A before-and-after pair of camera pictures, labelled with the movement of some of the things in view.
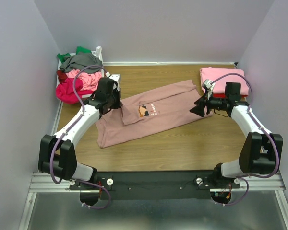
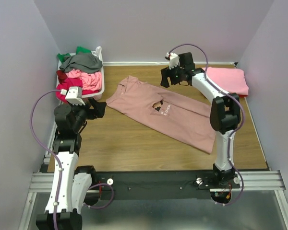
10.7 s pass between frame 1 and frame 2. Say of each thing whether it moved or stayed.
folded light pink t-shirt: stayed
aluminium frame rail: stayed
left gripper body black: moved
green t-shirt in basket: stayed
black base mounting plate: stayed
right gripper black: moved
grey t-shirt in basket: stayed
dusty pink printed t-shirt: moved
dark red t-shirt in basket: stayed
